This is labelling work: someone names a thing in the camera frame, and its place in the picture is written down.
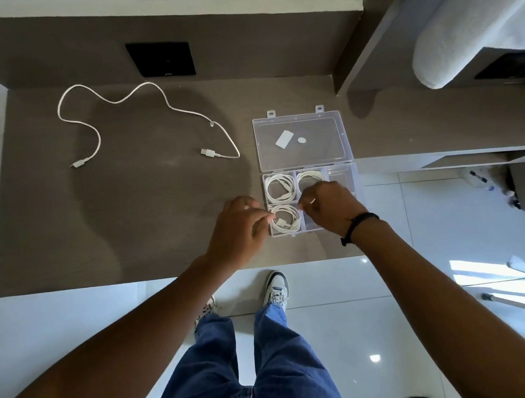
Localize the person's left hand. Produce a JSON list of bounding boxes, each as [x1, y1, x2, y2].
[[197, 192, 277, 274]]

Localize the person's right hand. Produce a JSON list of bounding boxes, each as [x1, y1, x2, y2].
[[295, 175, 374, 244]]

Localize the person's left forearm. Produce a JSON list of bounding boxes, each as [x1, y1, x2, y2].
[[0, 250, 258, 398]]

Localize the person's right forearm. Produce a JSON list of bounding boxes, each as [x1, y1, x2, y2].
[[343, 199, 525, 398]]

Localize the black wristband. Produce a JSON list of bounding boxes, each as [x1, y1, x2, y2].
[[338, 211, 383, 248]]

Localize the clear plastic organizer box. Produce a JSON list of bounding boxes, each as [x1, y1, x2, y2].
[[250, 99, 368, 241]]

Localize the rectangular white sticker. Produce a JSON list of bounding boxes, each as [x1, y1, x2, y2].
[[273, 129, 297, 149]]

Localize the white grey right sneaker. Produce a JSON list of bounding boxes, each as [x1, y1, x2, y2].
[[258, 269, 292, 314]]

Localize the patterned left shoe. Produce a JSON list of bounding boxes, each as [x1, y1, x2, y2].
[[190, 294, 221, 334]]

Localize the blue jeans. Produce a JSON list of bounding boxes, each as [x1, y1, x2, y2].
[[126, 294, 353, 398]]

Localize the small white bottles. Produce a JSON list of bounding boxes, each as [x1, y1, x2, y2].
[[467, 164, 517, 202]]

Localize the long loose white usb cable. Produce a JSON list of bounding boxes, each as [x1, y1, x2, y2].
[[53, 64, 242, 182]]

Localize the black wall socket plate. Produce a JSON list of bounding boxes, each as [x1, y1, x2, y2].
[[124, 34, 198, 85]]

